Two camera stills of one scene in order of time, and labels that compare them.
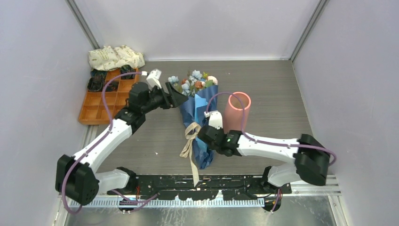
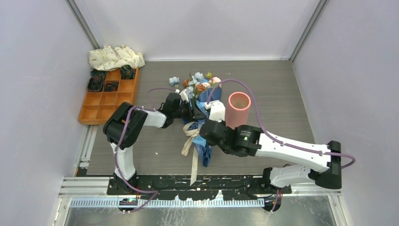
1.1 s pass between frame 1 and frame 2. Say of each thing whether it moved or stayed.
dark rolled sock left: stayed
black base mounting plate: stayed
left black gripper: moved
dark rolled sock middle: stayed
